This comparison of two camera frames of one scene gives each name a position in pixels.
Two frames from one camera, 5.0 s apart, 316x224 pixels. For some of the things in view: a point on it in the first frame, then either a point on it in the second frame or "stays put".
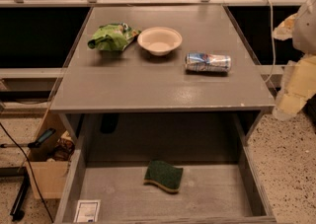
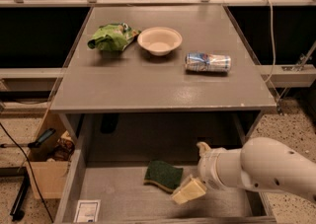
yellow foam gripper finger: [298, 86] -> [193, 187]
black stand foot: [17, 212] stays put
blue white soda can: [207, 62] stays put
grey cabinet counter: [131, 98] stays put
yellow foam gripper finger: [284, 30] -> [202, 147]
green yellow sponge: [163, 175] stays put
